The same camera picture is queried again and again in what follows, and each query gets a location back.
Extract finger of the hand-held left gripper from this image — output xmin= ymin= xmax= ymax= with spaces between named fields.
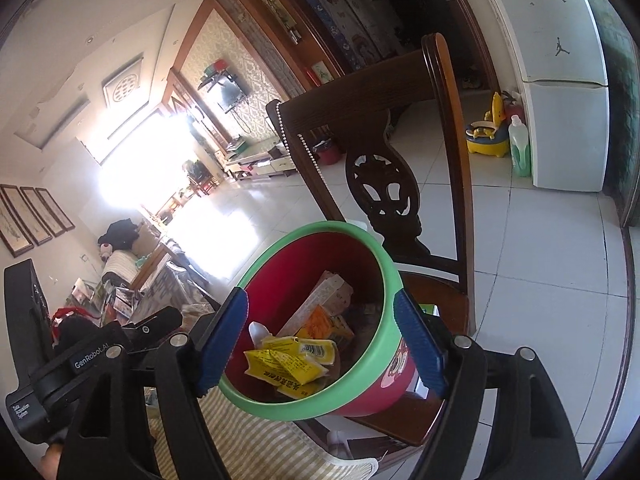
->
xmin=122 ymin=306 xmax=184 ymax=356
xmin=4 ymin=259 xmax=54 ymax=386

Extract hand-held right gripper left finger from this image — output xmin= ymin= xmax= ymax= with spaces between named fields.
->
xmin=57 ymin=287 xmax=249 ymax=480

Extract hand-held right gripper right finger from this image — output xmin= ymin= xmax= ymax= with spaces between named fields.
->
xmin=393 ymin=289 xmax=583 ymax=480

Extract clear plastic water bottle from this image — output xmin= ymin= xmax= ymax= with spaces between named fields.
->
xmin=248 ymin=321 xmax=281 ymax=356

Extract yellow printed packet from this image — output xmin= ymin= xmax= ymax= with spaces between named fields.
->
xmin=275 ymin=377 xmax=328 ymax=401
xmin=262 ymin=335 xmax=338 ymax=365
xmin=243 ymin=349 xmax=328 ymax=386

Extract red bin with green rim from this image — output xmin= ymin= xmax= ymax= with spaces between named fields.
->
xmin=218 ymin=221 xmax=418 ymax=422

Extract orange carton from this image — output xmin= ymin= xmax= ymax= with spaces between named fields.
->
xmin=295 ymin=306 xmax=355 ymax=348

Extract beige cardboard box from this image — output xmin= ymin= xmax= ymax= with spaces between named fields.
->
xmin=277 ymin=270 xmax=353 ymax=336

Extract red bag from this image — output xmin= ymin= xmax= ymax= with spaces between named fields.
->
xmin=51 ymin=306 xmax=101 ymax=325

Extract magazine rack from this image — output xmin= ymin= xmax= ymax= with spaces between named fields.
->
xmin=75 ymin=279 xmax=143 ymax=322

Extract wooden bench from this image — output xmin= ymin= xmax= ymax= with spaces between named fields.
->
xmin=100 ymin=247 xmax=176 ymax=292

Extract black clothing pile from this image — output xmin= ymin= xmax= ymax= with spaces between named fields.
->
xmin=97 ymin=218 xmax=142 ymax=251

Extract yellow striped table cloth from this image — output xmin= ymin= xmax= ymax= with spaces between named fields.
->
xmin=147 ymin=387 xmax=378 ymax=480

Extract low television cabinet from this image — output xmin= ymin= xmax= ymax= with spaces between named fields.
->
xmin=222 ymin=135 xmax=296 ymax=181

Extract small red waste bin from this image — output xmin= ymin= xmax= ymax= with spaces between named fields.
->
xmin=315 ymin=142 xmax=342 ymax=166

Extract green detergent bottle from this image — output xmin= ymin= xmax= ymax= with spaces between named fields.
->
xmin=507 ymin=115 xmax=534 ymax=178

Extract yellow toy potty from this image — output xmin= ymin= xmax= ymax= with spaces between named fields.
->
xmin=466 ymin=91 xmax=511 ymax=157

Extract square ceiling lamp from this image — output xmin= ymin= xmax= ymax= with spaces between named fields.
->
xmin=102 ymin=57 xmax=146 ymax=107

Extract flat television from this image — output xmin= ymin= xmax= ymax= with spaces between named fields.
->
xmin=206 ymin=72 xmax=247 ymax=114

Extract dark wooden chair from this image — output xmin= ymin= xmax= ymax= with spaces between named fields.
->
xmin=265 ymin=34 xmax=476 ymax=451

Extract white refrigerator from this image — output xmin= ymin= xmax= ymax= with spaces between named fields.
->
xmin=472 ymin=0 xmax=611 ymax=193

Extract colourful printed folding boards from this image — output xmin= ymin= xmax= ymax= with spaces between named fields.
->
xmin=282 ymin=0 xmax=407 ymax=72

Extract framed wall picture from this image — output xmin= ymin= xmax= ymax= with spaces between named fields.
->
xmin=0 ymin=184 xmax=35 ymax=259
xmin=36 ymin=187 xmax=76 ymax=237
xmin=19 ymin=186 xmax=54 ymax=247

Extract white bead string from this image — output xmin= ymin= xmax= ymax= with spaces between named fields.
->
xmin=274 ymin=102 xmax=331 ymax=223

